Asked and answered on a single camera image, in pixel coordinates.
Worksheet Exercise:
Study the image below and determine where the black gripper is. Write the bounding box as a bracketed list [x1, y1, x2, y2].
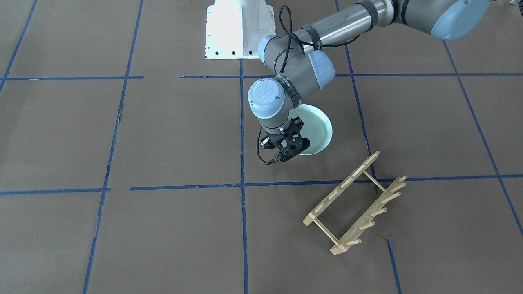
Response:
[260, 117, 311, 163]

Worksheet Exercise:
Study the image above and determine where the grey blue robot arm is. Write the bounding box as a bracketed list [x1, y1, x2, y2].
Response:
[247, 0, 490, 165]

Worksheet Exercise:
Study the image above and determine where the wooden plate rack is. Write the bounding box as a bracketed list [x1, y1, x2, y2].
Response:
[303, 151, 408, 255]

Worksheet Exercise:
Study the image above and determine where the pale green round plate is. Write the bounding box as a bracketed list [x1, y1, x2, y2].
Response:
[289, 104, 333, 156]

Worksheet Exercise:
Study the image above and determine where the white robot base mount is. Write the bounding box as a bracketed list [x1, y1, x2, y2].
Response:
[204, 0, 276, 60]

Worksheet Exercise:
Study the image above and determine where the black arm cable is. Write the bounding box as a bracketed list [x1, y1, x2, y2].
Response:
[257, 5, 361, 165]

